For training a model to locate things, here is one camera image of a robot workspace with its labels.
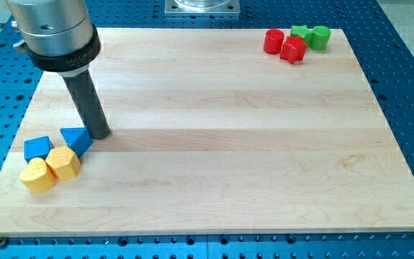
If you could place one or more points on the red cylinder block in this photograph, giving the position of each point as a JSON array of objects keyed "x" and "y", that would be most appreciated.
[{"x": 273, "y": 41}]

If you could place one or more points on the green cylinder block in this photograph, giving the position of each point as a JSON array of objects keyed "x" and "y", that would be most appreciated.
[{"x": 320, "y": 37}]

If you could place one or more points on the yellow hexagon block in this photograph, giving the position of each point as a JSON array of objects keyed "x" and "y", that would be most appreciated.
[{"x": 63, "y": 162}]

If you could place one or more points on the blue triangle block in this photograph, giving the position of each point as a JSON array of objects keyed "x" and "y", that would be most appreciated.
[{"x": 77, "y": 139}]

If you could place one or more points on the light wooden board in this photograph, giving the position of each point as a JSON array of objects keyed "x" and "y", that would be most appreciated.
[{"x": 211, "y": 135}]

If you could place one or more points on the left board corner clamp screw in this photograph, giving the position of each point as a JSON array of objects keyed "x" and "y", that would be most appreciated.
[{"x": 4, "y": 242}]

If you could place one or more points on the blue perforated metal table plate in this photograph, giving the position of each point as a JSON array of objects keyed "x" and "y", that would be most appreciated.
[{"x": 383, "y": 54}]

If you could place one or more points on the yellow heart block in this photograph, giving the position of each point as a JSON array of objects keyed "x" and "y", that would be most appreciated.
[{"x": 37, "y": 176}]

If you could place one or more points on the green star block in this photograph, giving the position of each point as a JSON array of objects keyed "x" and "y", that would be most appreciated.
[{"x": 303, "y": 32}]

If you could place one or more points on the red star block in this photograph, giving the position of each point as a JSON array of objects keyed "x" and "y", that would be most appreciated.
[{"x": 293, "y": 49}]

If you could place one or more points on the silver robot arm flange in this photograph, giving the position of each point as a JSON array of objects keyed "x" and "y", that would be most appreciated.
[{"x": 58, "y": 35}]

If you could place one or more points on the blue cube block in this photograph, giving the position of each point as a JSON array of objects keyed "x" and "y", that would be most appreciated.
[{"x": 37, "y": 148}]

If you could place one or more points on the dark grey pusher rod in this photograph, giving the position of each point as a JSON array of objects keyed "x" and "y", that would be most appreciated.
[{"x": 87, "y": 103}]

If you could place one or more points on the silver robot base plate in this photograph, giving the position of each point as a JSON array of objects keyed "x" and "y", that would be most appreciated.
[{"x": 202, "y": 6}]

